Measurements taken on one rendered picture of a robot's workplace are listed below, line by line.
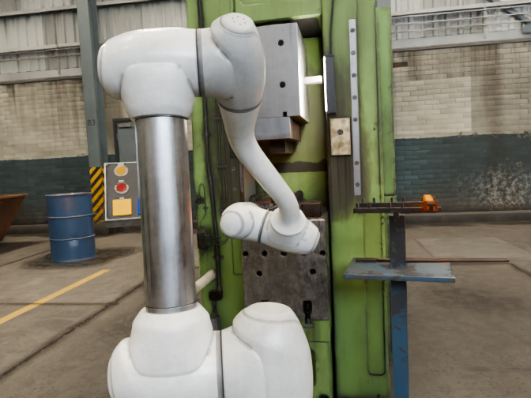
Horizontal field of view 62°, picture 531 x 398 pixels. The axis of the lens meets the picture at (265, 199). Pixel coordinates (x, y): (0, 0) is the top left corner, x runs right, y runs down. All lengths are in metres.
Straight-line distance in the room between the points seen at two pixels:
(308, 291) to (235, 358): 1.15
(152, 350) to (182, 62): 0.53
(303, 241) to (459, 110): 7.14
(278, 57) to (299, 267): 0.92
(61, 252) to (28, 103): 4.23
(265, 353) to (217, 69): 0.54
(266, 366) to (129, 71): 0.60
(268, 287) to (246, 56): 1.33
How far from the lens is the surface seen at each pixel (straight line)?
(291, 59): 2.04
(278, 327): 0.88
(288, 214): 1.21
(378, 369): 2.35
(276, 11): 2.25
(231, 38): 0.87
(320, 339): 2.08
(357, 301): 2.22
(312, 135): 2.46
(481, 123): 8.36
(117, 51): 0.91
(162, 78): 0.88
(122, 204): 1.98
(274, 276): 2.01
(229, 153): 2.20
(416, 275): 1.75
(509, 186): 8.50
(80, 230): 6.37
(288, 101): 2.01
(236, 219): 1.26
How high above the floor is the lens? 1.16
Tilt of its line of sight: 5 degrees down
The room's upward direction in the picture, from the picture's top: 3 degrees counter-clockwise
